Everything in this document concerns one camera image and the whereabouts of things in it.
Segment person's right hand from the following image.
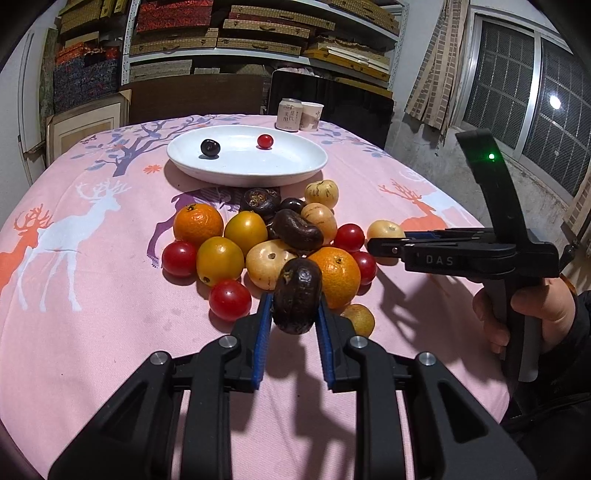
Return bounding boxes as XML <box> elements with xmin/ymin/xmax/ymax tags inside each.
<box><xmin>473</xmin><ymin>276</ymin><xmax>578</xmax><ymax>355</ymax></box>

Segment wooden picture frame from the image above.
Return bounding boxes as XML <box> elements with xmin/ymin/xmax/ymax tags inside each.
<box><xmin>46</xmin><ymin>90</ymin><xmax>132</xmax><ymax>158</ymax></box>

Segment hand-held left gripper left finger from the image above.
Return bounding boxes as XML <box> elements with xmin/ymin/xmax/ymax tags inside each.
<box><xmin>48</xmin><ymin>293</ymin><xmax>273</xmax><ymax>480</ymax></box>

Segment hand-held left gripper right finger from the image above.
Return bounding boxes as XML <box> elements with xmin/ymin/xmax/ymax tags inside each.
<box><xmin>315</xmin><ymin>298</ymin><xmax>539</xmax><ymax>480</ymax></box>

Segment stack of woven boxes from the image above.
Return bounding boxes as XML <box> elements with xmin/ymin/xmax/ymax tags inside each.
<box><xmin>129</xmin><ymin>0</ymin><xmax>402</xmax><ymax>81</ymax></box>

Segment white oval plate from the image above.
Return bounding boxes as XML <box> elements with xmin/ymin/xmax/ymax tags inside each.
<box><xmin>167</xmin><ymin>124</ymin><xmax>328</xmax><ymax>188</ymax></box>

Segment black chair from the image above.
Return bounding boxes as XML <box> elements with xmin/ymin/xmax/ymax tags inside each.
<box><xmin>268</xmin><ymin>69</ymin><xmax>395</xmax><ymax>151</ymax></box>

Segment pink deer print tablecloth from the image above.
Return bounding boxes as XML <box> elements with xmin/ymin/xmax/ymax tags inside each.
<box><xmin>0</xmin><ymin>113</ymin><xmax>513</xmax><ymax>480</ymax></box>

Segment beige drink can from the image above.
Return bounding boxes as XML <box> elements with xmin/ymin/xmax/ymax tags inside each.
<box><xmin>276</xmin><ymin>98</ymin><xmax>303</xmax><ymax>131</ymax></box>

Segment small pale yellow pear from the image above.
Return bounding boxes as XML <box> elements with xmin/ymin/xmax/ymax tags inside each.
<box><xmin>300</xmin><ymin>203</ymin><xmax>338</xmax><ymax>245</ymax></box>
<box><xmin>305</xmin><ymin>180</ymin><xmax>340</xmax><ymax>208</ymax></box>
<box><xmin>367</xmin><ymin>220</ymin><xmax>406</xmax><ymax>267</ymax></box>

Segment beige paper cup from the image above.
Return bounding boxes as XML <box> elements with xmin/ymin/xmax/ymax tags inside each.
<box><xmin>299</xmin><ymin>102</ymin><xmax>324</xmax><ymax>132</ymax></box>

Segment metal shelf rack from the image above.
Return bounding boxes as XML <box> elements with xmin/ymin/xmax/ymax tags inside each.
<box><xmin>121</xmin><ymin>0</ymin><xmax>409</xmax><ymax>93</ymax></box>

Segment person's right forearm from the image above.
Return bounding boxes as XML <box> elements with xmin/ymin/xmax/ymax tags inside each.
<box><xmin>501</xmin><ymin>291</ymin><xmax>591</xmax><ymax>444</ymax></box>

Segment large pale yellow pear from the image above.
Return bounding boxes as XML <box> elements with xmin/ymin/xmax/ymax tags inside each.
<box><xmin>246</xmin><ymin>239</ymin><xmax>298</xmax><ymax>291</ymax></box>

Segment brick pattern hanging sheet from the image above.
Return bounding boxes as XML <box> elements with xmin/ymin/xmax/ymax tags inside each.
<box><xmin>405</xmin><ymin>7</ymin><xmax>472</xmax><ymax>134</ymax></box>

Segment pile of patterned boxes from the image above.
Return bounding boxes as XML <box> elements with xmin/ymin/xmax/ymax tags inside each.
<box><xmin>53</xmin><ymin>0</ymin><xmax>123</xmax><ymax>114</ymax></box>

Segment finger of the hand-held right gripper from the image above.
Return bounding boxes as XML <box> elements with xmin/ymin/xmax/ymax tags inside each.
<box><xmin>367</xmin><ymin>236</ymin><xmax>408</xmax><ymax>267</ymax></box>
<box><xmin>401</xmin><ymin>228</ymin><xmax>485</xmax><ymax>245</ymax></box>

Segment small brownish pear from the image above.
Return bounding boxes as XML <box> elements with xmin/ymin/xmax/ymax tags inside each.
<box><xmin>341</xmin><ymin>304</ymin><xmax>376</xmax><ymax>337</ymax></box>

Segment window with metal grille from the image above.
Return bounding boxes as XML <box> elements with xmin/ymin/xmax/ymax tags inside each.
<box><xmin>462</xmin><ymin>14</ymin><xmax>591</xmax><ymax>199</ymax></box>

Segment yellow tomato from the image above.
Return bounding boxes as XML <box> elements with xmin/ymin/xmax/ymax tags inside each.
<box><xmin>196</xmin><ymin>236</ymin><xmax>245</xmax><ymax>287</ymax></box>
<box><xmin>224</xmin><ymin>211</ymin><xmax>269</xmax><ymax>254</ymax></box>

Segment orange mandarin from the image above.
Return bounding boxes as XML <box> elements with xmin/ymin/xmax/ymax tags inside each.
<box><xmin>307</xmin><ymin>247</ymin><xmax>362</xmax><ymax>310</ymax></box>
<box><xmin>174</xmin><ymin>203</ymin><xmax>225</xmax><ymax>246</ymax></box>

